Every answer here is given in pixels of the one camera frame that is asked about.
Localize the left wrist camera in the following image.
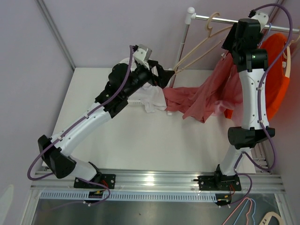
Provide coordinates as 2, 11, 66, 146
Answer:
133, 45, 152, 70

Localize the orange t shirt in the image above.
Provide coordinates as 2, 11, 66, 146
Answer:
222, 33, 290, 126

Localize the metal clothes rack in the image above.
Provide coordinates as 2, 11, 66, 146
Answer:
173, 3, 300, 73

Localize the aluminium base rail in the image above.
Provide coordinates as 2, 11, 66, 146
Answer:
30, 169, 285, 194

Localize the spare blue wire hanger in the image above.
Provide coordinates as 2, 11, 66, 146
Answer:
223, 197, 256, 225

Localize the spare pink wire hanger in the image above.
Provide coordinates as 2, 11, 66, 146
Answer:
221, 197, 253, 225

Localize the white slotted cable duct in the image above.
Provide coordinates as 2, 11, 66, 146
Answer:
40, 190, 217, 203

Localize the beige plastic hanger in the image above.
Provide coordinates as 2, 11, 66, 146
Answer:
173, 12, 232, 75

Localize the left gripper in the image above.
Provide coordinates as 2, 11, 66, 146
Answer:
123, 60, 174, 99

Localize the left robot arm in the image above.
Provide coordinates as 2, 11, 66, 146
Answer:
37, 60, 175, 188

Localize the white plastic basket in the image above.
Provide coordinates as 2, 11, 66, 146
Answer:
120, 58, 143, 106

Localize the dark pink t shirt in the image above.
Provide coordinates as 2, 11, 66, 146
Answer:
163, 53, 234, 123

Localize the white t shirt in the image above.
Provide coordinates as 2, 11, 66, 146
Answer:
138, 84, 167, 113

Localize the spare beige hanger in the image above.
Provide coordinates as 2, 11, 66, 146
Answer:
259, 211, 285, 225

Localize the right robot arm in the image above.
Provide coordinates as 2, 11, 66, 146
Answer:
213, 15, 275, 190

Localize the light pink tank top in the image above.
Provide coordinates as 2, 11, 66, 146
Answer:
212, 100, 243, 116

